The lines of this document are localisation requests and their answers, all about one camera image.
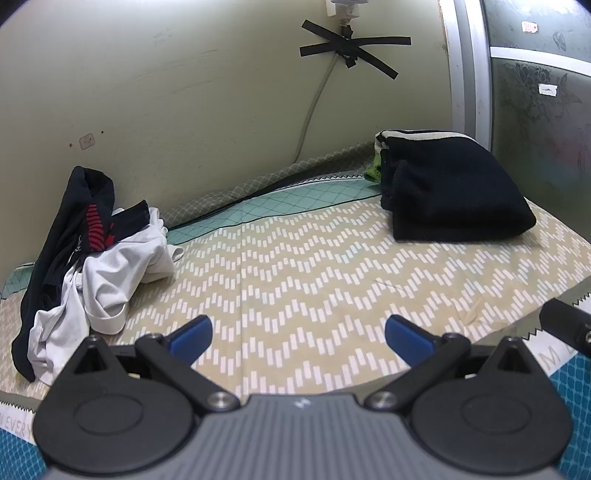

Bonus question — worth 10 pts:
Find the white wall plug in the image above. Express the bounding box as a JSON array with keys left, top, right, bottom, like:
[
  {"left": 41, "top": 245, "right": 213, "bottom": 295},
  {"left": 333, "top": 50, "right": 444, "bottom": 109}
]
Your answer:
[{"left": 325, "top": 0, "right": 371, "bottom": 27}]

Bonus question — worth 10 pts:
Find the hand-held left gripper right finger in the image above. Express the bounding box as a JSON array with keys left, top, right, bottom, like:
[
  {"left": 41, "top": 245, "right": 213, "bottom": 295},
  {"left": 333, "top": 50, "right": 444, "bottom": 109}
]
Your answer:
[{"left": 363, "top": 315, "right": 542, "bottom": 413}]

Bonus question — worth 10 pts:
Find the aluminium door frame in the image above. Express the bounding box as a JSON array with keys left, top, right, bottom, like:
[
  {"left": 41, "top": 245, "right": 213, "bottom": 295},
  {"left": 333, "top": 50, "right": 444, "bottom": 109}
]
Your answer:
[{"left": 438, "top": 0, "right": 496, "bottom": 154}]

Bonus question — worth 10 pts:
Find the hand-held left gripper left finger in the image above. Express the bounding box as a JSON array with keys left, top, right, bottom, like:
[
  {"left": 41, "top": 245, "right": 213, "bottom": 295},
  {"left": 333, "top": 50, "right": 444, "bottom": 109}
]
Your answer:
[{"left": 69, "top": 314, "right": 242, "bottom": 413}]

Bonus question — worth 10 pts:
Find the black tape cross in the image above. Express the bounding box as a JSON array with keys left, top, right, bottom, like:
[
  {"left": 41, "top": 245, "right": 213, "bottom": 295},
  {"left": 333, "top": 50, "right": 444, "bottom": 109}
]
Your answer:
[{"left": 298, "top": 19, "right": 412, "bottom": 81}]

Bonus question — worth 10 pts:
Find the white wall cable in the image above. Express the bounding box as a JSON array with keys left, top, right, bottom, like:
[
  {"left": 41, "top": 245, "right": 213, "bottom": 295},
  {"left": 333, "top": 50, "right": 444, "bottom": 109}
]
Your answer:
[{"left": 292, "top": 50, "right": 339, "bottom": 163}]

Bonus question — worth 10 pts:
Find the patterned beige teal bedsheet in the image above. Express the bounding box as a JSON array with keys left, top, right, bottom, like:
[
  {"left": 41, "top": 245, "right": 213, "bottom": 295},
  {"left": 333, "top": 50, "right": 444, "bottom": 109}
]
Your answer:
[{"left": 0, "top": 141, "right": 591, "bottom": 467}]

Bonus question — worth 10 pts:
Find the frosted glass door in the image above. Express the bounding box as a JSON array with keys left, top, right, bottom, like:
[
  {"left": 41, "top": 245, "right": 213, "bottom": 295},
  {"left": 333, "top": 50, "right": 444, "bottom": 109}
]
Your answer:
[{"left": 480, "top": 0, "right": 591, "bottom": 224}]

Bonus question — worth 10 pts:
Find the black sweater white trim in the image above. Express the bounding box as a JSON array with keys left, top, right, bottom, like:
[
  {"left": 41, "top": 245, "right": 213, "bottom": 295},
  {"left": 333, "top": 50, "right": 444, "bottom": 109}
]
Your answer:
[{"left": 374, "top": 130, "right": 537, "bottom": 242}]

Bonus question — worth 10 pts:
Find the white garment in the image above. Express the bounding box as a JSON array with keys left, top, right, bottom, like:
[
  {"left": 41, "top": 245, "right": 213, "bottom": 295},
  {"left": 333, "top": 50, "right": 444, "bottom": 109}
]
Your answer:
[{"left": 28, "top": 207, "right": 185, "bottom": 387}]

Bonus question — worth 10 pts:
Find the green knit sweater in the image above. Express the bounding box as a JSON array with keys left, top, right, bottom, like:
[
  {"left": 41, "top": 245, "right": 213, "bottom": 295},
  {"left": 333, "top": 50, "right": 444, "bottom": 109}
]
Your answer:
[{"left": 363, "top": 154, "right": 385, "bottom": 184}]

